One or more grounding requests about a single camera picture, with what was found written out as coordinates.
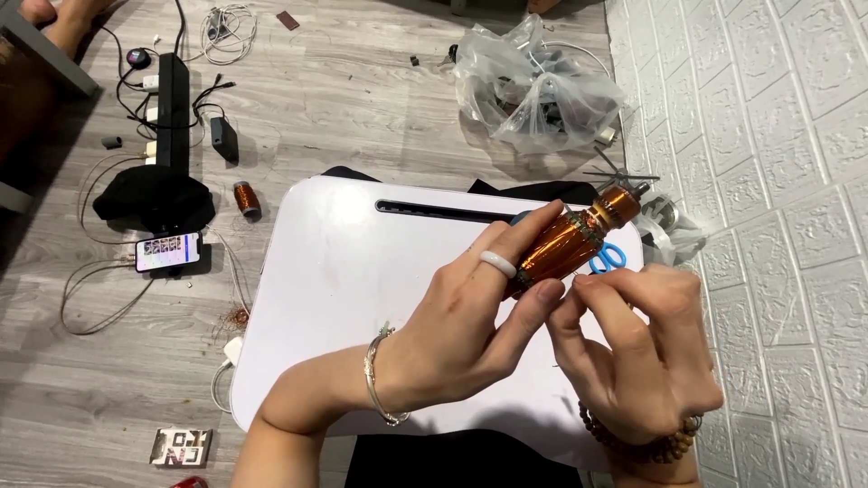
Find person's right hand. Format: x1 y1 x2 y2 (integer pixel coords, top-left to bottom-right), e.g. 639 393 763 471
545 262 725 446

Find person's left hand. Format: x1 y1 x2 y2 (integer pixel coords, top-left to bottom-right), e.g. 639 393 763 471
376 201 566 416

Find copper wound motor armature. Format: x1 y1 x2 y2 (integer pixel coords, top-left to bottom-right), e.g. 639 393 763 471
504 181 652 300

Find silver bangle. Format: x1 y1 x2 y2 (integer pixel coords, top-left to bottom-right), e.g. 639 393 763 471
363 321 412 428

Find white lap desk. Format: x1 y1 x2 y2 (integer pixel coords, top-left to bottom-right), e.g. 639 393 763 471
228 174 653 473

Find person's black trousers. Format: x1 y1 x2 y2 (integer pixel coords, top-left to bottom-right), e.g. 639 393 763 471
320 164 601 488

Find metal part in clear wrap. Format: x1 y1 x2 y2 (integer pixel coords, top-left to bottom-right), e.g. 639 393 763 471
636 194 709 267

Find clear plastic bag of parts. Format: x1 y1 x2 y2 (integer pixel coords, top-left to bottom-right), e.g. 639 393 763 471
452 14 626 156

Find smartphone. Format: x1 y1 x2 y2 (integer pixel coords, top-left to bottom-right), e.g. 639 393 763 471
133 231 205 275

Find black and white printed block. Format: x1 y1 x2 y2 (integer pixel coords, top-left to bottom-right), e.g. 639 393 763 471
149 427 214 469

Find black power adapter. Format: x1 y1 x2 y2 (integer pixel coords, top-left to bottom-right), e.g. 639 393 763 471
209 116 240 164

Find black cloth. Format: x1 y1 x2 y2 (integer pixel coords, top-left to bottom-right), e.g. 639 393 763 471
92 164 217 235

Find black power strip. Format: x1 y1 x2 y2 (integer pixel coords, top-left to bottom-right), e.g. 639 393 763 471
155 52 191 176

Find wooden bead bracelet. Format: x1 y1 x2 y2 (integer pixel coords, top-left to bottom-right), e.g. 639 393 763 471
578 401 703 466

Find white jade ring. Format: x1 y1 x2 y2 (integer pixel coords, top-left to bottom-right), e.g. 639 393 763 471
479 250 518 279

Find blue handled scissors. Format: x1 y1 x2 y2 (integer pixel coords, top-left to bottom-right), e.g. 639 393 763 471
510 209 628 276

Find tangle of copper wire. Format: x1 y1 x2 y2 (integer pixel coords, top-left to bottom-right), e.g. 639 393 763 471
216 305 252 334

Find white charger with cable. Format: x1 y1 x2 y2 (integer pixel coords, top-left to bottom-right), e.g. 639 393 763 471
210 336 245 415

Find copper wire spool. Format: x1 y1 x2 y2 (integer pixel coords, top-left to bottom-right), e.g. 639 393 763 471
232 179 263 220

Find brown braided cable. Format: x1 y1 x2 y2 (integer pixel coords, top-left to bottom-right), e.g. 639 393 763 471
60 256 158 337

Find coiled white cable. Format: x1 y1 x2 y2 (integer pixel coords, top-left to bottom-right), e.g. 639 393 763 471
199 3 259 67

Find grey furniture frame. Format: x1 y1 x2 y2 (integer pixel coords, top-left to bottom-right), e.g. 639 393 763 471
0 5 101 97

